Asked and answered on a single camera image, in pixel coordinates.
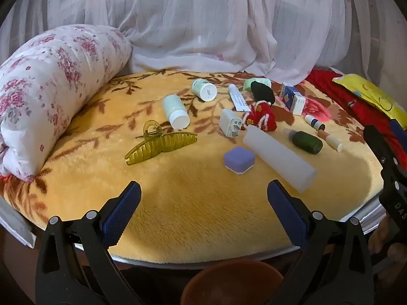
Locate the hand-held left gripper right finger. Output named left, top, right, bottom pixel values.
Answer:
left=267, top=179, right=373, bottom=305

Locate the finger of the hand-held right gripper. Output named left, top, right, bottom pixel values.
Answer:
left=363, top=125, right=403, bottom=183

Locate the brown plastic basin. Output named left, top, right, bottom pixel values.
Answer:
left=182, top=258, right=284, bottom=305

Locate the rolled pink floral quilt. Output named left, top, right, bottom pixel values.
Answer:
left=0, top=25, right=133, bottom=182

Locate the translucent white long bottle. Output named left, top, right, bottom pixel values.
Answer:
left=243, top=125, right=318, bottom=193

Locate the person's right hand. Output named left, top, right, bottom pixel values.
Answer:
left=369, top=218, right=398, bottom=261

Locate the mint bottle with white cap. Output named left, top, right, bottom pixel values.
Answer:
left=162, top=94, right=191, bottom=130

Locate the red cloth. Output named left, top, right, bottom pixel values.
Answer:
left=305, top=69, right=407, bottom=162

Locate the olive green hair claw clip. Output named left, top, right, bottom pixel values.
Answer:
left=125, top=120, right=198, bottom=166

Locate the white sheer curtain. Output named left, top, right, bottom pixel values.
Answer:
left=0, top=0, right=407, bottom=86

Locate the black sock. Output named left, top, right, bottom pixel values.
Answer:
left=251, top=81, right=275, bottom=105

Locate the pale green lotion bottle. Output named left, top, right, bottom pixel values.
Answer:
left=243, top=77, right=272, bottom=92

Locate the white jar with mint label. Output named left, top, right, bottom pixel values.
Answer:
left=191, top=79, right=218, bottom=102

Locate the purple square case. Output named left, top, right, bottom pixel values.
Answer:
left=223, top=147, right=256, bottom=175

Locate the blue and orange carton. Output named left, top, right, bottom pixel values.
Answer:
left=280, top=83, right=301, bottom=111

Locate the white charger plug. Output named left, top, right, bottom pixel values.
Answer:
left=219, top=109, right=244, bottom=138

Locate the white ointment tube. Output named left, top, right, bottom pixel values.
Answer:
left=228, top=83, right=249, bottom=112

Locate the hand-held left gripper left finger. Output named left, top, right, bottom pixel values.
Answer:
left=35, top=180, right=142, bottom=305

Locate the white small carton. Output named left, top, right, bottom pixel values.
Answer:
left=290, top=94, right=306, bottom=115

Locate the dark green glass bottle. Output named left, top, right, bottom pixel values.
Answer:
left=282, top=128, right=324, bottom=155

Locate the dark dropper bottle white cap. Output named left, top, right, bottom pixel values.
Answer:
left=304, top=114, right=326, bottom=131

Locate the yellow printed bag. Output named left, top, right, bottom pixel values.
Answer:
left=332, top=73, right=407, bottom=122

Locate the beige and white lip balm stick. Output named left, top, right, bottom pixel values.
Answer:
left=317, top=130, right=344, bottom=153

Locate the yellow floral plush blanket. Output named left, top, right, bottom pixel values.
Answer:
left=0, top=70, right=384, bottom=263

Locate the silver table rim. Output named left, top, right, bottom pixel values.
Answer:
left=0, top=194, right=387, bottom=266

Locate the red knitted doll garment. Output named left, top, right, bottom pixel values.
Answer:
left=241, top=101, right=278, bottom=133

